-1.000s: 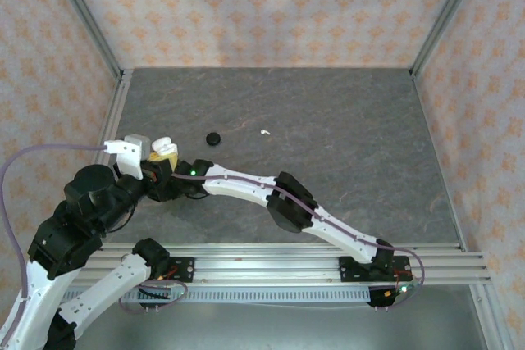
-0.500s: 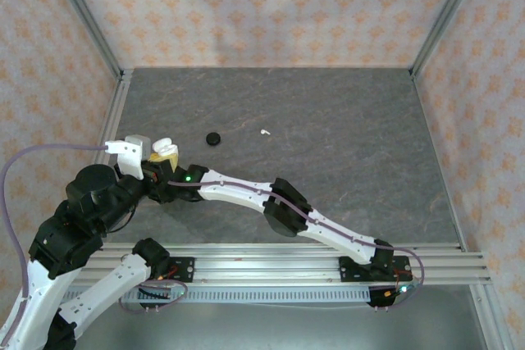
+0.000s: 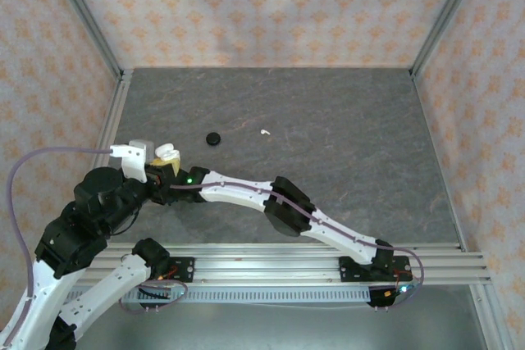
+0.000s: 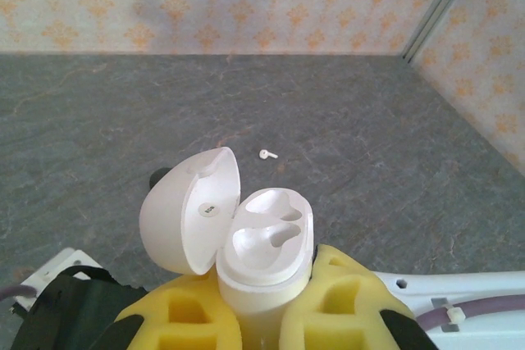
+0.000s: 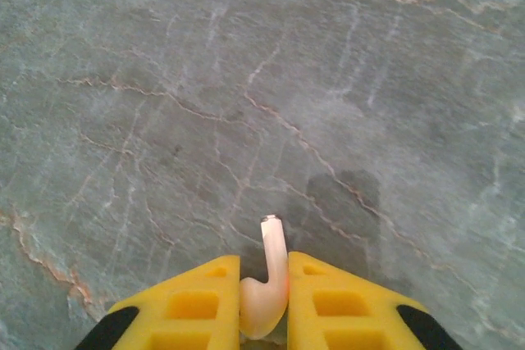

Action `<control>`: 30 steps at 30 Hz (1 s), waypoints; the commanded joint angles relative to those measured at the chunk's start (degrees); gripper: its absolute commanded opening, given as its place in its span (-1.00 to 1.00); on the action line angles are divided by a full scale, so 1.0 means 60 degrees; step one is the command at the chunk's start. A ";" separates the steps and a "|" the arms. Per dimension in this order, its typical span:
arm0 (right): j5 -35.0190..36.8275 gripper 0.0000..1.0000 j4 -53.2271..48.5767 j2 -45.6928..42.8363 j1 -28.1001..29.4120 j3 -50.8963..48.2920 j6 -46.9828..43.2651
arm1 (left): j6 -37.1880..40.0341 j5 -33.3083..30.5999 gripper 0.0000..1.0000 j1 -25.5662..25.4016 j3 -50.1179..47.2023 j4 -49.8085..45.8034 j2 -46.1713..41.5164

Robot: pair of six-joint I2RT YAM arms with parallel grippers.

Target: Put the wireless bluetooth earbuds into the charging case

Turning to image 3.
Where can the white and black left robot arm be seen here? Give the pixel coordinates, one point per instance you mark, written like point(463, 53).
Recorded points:
point(115, 280)

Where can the grey sheet metal panel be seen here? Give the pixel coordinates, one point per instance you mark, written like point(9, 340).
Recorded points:
point(266, 329)

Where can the aluminium frame post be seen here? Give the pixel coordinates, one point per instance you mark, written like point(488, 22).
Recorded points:
point(88, 18)
point(490, 317)
point(445, 18)

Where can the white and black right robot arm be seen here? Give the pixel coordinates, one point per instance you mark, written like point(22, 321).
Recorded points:
point(336, 235)

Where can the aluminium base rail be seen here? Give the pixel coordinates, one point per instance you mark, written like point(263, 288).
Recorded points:
point(266, 268)

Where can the white earbud charging case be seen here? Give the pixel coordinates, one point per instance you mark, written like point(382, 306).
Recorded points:
point(166, 151)

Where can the thin aluminium floor rail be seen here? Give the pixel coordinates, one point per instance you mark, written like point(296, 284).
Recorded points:
point(439, 161)

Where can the wide aluminium floor rail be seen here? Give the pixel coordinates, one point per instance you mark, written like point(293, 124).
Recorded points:
point(115, 116)

